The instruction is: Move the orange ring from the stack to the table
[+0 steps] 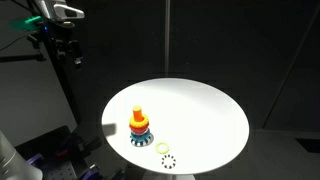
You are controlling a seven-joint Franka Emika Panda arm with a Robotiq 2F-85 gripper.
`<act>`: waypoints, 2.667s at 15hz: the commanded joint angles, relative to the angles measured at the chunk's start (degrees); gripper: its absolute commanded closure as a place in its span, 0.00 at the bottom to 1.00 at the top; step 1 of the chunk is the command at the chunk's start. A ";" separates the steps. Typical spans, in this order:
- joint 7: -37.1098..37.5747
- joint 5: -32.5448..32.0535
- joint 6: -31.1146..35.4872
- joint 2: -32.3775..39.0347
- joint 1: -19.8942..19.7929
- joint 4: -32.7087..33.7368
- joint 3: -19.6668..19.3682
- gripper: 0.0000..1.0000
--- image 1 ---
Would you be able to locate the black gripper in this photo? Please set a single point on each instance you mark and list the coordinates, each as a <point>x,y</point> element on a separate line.
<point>69,50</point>

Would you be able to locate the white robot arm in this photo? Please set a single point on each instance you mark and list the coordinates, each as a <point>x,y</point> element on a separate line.
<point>59,13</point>

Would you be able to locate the perforated metal breadboard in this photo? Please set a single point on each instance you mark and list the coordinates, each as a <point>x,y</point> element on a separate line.
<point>63,171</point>

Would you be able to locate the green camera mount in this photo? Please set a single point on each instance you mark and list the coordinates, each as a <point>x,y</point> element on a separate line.
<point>29,23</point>

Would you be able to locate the orange stacking post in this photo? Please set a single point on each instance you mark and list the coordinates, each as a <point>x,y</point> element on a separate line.
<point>137,113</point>

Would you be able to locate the white table pedestal base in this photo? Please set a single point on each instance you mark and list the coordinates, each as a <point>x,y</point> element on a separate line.
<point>150,175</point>

